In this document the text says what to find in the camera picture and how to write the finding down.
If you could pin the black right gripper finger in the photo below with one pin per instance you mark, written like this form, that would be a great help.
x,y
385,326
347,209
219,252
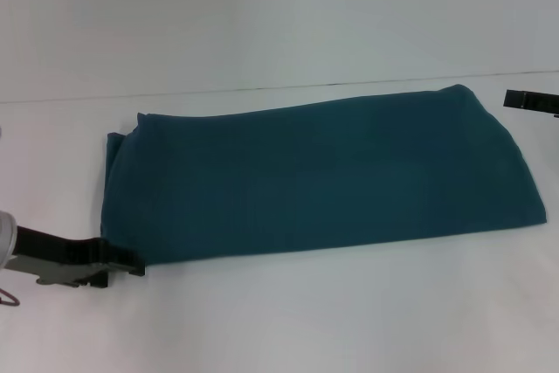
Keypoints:
x,y
530,101

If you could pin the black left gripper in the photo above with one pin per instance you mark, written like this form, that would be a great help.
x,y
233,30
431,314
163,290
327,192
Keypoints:
x,y
57,255

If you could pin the teal blue printed t-shirt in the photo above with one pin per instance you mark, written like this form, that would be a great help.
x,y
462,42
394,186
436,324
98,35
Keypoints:
x,y
305,172

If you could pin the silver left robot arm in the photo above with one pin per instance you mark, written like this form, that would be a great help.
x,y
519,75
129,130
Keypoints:
x,y
6,237

